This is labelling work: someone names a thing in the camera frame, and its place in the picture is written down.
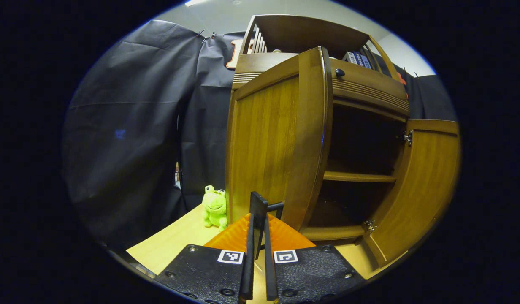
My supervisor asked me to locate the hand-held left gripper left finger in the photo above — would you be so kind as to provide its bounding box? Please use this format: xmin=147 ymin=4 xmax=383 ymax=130
xmin=154 ymin=213 xmax=255 ymax=304

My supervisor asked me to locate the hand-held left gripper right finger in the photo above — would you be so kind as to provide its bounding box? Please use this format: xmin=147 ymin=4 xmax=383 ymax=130
xmin=264 ymin=213 xmax=366 ymax=302

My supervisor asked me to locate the black door handle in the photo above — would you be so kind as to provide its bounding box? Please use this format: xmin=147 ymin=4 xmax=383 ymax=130
xmin=249 ymin=191 xmax=284 ymax=260

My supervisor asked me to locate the wooden shoe cabinet door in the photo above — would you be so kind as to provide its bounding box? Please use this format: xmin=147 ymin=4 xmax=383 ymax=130
xmin=225 ymin=46 xmax=333 ymax=232
xmin=363 ymin=119 xmax=461 ymax=269

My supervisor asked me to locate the wooden double-door shoe cabinet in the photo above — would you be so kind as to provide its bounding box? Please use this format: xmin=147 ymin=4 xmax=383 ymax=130
xmin=225 ymin=15 xmax=461 ymax=269

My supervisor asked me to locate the green frog plush toy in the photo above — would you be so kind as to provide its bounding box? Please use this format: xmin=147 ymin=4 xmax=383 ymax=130
xmin=202 ymin=185 xmax=228 ymax=231

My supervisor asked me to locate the wooden inner shelf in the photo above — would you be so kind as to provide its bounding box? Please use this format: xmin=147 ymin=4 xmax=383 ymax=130
xmin=323 ymin=171 xmax=397 ymax=183

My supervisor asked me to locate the black backdrop cloth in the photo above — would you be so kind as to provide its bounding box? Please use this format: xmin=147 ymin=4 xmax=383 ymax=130
xmin=62 ymin=19 xmax=458 ymax=250

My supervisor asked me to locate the grooved wooden drawer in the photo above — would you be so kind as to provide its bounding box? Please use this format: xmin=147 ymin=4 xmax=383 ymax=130
xmin=233 ymin=53 xmax=410 ymax=117

